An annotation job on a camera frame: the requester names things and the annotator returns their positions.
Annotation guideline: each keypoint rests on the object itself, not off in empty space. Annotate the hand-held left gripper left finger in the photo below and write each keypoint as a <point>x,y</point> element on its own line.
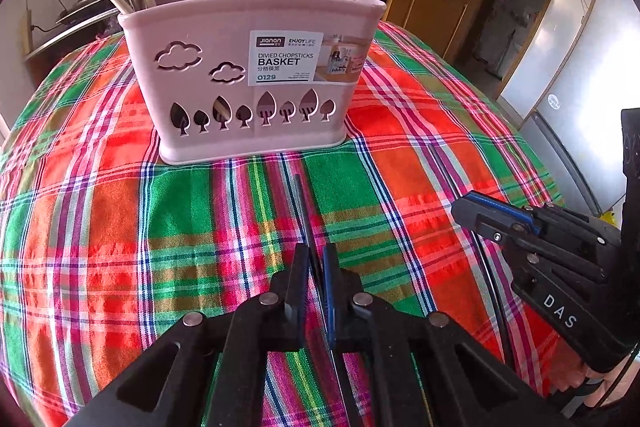
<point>299,287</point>

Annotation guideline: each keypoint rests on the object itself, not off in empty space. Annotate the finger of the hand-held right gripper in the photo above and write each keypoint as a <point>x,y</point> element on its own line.
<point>505,212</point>
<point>475,219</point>

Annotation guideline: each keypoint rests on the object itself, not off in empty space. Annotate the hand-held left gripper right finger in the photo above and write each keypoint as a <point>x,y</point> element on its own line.
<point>330,302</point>

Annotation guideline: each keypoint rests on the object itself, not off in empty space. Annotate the black chopstick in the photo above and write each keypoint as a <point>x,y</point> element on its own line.
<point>489,302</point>
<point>306,217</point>
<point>504,332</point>

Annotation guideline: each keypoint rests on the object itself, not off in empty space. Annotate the pink plastic chopstick basket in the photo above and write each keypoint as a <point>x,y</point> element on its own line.
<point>200,132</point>

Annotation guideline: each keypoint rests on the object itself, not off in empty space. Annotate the person's right hand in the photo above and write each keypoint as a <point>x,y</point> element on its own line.
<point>570,377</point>

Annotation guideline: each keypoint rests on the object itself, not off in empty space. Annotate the white refrigerator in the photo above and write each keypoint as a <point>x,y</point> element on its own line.
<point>575,72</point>

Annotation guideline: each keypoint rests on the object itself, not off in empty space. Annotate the plaid cloth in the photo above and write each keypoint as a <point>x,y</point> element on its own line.
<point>125,217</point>

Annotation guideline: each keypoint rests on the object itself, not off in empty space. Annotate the metal counter shelf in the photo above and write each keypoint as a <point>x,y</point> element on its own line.
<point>65,39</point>

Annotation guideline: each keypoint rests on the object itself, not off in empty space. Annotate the wall socket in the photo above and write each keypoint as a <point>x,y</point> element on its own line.
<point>29,29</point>

